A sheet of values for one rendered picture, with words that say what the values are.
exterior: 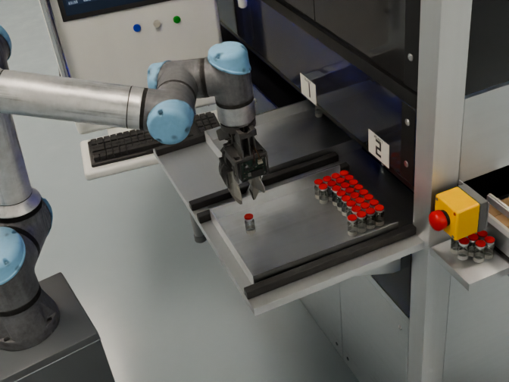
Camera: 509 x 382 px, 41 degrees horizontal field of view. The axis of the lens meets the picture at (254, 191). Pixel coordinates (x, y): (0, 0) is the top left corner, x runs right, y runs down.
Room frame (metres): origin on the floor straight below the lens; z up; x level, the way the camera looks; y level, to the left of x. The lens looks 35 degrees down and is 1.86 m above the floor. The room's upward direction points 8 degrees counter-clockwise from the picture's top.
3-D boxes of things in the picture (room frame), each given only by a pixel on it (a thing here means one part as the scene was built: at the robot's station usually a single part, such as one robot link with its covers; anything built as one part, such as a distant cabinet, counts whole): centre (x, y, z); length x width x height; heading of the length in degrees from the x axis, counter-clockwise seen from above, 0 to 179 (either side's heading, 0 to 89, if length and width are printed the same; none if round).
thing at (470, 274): (1.05, -0.44, 0.87); 0.14 x 0.13 x 0.02; 109
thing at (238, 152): (1.19, 0.01, 1.12); 0.09 x 0.08 x 0.12; 19
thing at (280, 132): (1.57, -0.09, 0.90); 0.34 x 0.26 x 0.04; 109
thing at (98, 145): (1.81, 0.28, 0.82); 0.40 x 0.14 x 0.02; 102
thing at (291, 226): (1.21, -0.09, 0.90); 0.34 x 0.26 x 0.04; 109
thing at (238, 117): (1.20, 0.01, 1.20); 0.08 x 0.08 x 0.05
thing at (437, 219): (1.03, -0.35, 0.99); 0.04 x 0.04 x 0.04; 19
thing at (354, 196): (1.25, -0.22, 0.90); 0.18 x 0.02 x 0.05; 19
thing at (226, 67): (1.20, 0.02, 1.28); 0.09 x 0.08 x 0.11; 85
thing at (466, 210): (1.05, -0.40, 1.00); 0.08 x 0.07 x 0.07; 109
